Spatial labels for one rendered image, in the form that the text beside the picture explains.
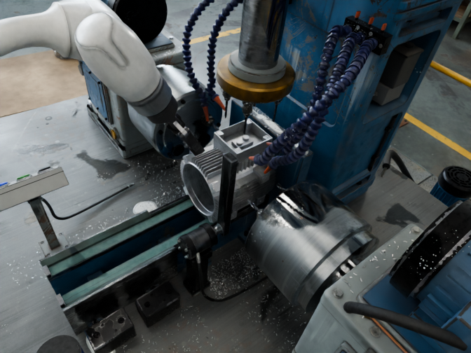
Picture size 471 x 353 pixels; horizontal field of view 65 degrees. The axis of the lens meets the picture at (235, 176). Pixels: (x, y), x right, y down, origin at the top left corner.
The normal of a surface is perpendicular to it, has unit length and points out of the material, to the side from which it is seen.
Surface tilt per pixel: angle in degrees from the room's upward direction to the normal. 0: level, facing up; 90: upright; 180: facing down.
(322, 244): 28
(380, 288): 0
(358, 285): 0
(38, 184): 54
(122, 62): 83
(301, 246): 43
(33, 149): 0
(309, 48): 90
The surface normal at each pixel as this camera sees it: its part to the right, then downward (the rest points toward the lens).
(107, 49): 0.41, 0.51
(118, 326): 0.09, -0.70
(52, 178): 0.54, 0.07
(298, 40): -0.79, 0.39
